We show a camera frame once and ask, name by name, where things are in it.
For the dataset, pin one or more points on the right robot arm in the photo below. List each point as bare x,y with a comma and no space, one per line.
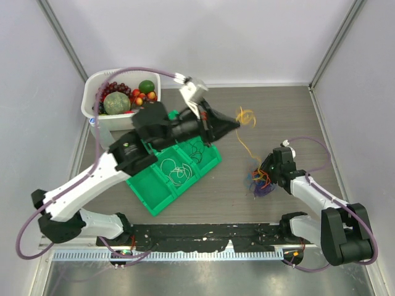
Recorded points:
342,229

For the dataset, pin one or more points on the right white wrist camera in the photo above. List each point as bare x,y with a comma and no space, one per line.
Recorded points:
286,143

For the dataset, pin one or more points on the green melon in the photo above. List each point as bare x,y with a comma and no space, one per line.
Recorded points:
117,103

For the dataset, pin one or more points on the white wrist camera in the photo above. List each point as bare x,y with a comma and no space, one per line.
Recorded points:
286,143
192,91

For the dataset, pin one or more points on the white plastic basket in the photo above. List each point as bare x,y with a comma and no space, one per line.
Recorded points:
132,79

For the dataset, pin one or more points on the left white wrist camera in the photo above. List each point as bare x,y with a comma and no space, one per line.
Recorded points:
192,91

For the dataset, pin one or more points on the white slotted cable duct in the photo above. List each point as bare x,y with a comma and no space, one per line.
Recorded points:
225,255

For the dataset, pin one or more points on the green lime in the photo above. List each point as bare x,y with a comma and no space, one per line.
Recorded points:
146,86

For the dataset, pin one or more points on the red grape bunch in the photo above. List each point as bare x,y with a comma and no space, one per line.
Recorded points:
115,87

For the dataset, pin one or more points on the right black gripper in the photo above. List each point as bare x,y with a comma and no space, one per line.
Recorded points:
269,160

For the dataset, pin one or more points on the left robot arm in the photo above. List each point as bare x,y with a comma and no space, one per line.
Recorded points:
63,217

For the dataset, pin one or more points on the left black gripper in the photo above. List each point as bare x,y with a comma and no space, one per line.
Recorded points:
213,124

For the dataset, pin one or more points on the dark grape bunch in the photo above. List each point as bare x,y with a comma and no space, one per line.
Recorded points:
98,107

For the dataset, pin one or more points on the green compartment tray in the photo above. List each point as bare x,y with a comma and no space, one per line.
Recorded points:
178,168

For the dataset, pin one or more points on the clear water bottle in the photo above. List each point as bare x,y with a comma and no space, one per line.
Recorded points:
101,134

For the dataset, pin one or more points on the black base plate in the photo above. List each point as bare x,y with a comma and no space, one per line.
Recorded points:
206,238

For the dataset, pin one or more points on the red yellow cherries bunch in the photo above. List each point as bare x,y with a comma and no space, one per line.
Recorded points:
138,98

